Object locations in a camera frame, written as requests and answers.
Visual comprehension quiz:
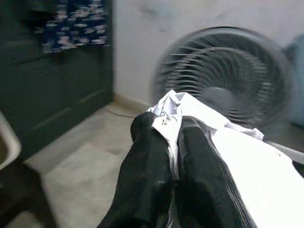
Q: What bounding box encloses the light blue container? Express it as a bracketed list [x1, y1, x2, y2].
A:
[283, 34, 304, 130]

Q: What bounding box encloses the large black floor fan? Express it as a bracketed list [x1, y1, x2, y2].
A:
[152, 25, 295, 146]

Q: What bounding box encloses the dark panelled door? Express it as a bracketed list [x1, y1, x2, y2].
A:
[0, 0, 115, 164]

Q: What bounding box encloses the blue white patterned cloth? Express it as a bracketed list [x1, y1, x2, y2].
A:
[34, 0, 110, 55]

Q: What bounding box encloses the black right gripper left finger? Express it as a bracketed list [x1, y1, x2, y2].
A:
[97, 113, 178, 228]

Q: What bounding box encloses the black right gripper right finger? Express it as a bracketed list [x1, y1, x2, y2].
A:
[175, 118, 258, 228]

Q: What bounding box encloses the white pillow with black lettering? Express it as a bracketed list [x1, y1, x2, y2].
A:
[146, 89, 304, 228]

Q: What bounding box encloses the white plastic basin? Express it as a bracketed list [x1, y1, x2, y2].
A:
[0, 111, 22, 171]

